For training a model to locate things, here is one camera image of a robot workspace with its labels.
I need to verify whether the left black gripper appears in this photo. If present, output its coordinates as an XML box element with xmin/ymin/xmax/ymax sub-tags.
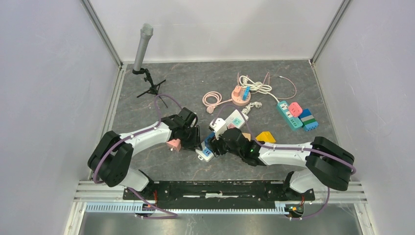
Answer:
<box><xmin>180</xmin><ymin>126</ymin><xmax>202</xmax><ymax>154</ymax></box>

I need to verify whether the pink cube socket adapter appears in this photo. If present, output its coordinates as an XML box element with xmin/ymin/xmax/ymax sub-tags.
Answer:
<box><xmin>166</xmin><ymin>139</ymin><xmax>182</xmax><ymax>152</ymax></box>

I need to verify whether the white multicolour power strip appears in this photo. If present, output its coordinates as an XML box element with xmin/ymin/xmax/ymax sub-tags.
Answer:
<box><xmin>195</xmin><ymin>109</ymin><xmax>249</xmax><ymax>162</ymax></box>

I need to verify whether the yellow cube socket adapter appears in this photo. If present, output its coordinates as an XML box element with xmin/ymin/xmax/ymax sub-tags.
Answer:
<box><xmin>255</xmin><ymin>131</ymin><xmax>276</xmax><ymax>143</ymax></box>

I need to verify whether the beige cube socket adapter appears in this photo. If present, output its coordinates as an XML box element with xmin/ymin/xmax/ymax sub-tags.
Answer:
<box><xmin>242</xmin><ymin>133</ymin><xmax>252</xmax><ymax>141</ymax></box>

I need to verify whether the blue cube socket adapter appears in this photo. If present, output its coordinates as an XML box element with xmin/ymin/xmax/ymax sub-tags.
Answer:
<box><xmin>204</xmin><ymin>132</ymin><xmax>215</xmax><ymax>145</ymax></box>

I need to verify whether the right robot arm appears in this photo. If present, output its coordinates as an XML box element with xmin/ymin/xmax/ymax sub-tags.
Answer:
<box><xmin>205</xmin><ymin>128</ymin><xmax>356</xmax><ymax>200</ymax></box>

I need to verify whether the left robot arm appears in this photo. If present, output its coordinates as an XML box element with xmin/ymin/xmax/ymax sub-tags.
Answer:
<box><xmin>88</xmin><ymin>108</ymin><xmax>202</xmax><ymax>200</ymax></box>

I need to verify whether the pink round socket hub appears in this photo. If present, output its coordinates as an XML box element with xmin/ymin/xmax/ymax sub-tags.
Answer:
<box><xmin>231</xmin><ymin>85</ymin><xmax>251</xmax><ymax>106</ymax></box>

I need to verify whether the teal power strip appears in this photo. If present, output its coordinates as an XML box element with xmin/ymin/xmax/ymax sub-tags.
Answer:
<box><xmin>277</xmin><ymin>101</ymin><xmax>303</xmax><ymax>131</ymax></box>

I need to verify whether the pink adapter on teal strip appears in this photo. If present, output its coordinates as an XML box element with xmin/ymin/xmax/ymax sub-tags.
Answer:
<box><xmin>288</xmin><ymin>102</ymin><xmax>303</xmax><ymax>118</ymax></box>

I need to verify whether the blue green striped adapter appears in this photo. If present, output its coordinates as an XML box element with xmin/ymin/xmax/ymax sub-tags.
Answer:
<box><xmin>299</xmin><ymin>109</ymin><xmax>319</xmax><ymax>132</ymax></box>

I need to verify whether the grey microphone on stand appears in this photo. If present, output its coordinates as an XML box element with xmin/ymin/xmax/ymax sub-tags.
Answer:
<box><xmin>132</xmin><ymin>23</ymin><xmax>166</xmax><ymax>98</ymax></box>

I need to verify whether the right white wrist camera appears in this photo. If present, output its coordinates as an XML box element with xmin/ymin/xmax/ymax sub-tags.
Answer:
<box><xmin>209</xmin><ymin>118</ymin><xmax>227</xmax><ymax>139</ymax></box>

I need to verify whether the pink coiled cable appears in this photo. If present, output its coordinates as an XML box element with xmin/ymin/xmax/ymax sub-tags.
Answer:
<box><xmin>202</xmin><ymin>91</ymin><xmax>234</xmax><ymax>114</ymax></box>

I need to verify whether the white twisted strip cord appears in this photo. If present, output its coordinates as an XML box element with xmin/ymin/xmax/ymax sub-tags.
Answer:
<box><xmin>240</xmin><ymin>101</ymin><xmax>263</xmax><ymax>115</ymax></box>

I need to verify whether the white coiled cable bundle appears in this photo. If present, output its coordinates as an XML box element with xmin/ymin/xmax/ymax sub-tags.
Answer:
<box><xmin>238</xmin><ymin>75</ymin><xmax>281</xmax><ymax>103</ymax></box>

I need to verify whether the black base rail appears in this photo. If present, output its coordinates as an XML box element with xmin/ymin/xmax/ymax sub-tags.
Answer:
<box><xmin>139</xmin><ymin>180</ymin><xmax>315</xmax><ymax>209</ymax></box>

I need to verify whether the thin pink cable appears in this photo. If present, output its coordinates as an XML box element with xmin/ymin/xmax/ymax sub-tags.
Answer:
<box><xmin>265</xmin><ymin>71</ymin><xmax>298</xmax><ymax>100</ymax></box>

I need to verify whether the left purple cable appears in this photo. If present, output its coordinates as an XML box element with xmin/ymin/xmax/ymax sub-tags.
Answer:
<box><xmin>93</xmin><ymin>94</ymin><xmax>184</xmax><ymax>185</ymax></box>

